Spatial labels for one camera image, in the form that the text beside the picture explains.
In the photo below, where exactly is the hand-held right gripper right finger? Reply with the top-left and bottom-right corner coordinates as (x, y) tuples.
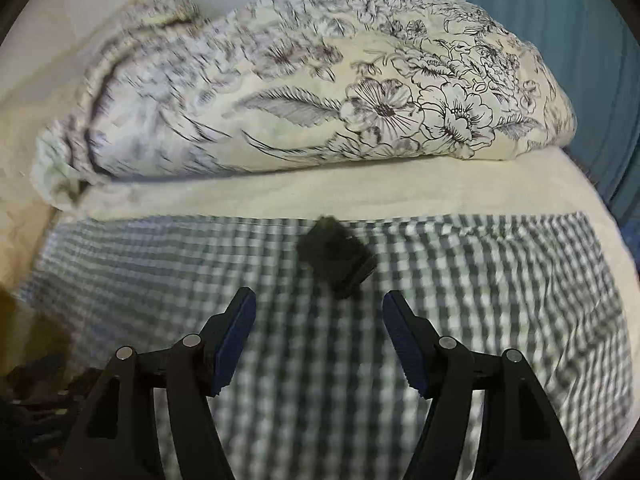
(382, 290), (581, 480)

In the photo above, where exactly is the green checked cloth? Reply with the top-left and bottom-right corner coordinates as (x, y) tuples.
(15, 212), (636, 480)

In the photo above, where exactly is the floral print duvet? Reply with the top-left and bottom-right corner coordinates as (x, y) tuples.
(31, 0), (578, 211)

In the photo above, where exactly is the cream bed sheet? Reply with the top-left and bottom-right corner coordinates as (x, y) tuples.
(0, 75), (640, 291)

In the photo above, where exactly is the brown cardboard box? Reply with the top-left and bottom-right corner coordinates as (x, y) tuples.
(0, 220), (73, 368)

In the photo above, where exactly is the teal curtain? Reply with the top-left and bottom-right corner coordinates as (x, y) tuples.
(465, 0), (640, 241)

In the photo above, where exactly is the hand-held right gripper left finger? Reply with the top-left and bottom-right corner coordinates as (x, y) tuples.
(62, 286), (258, 480)

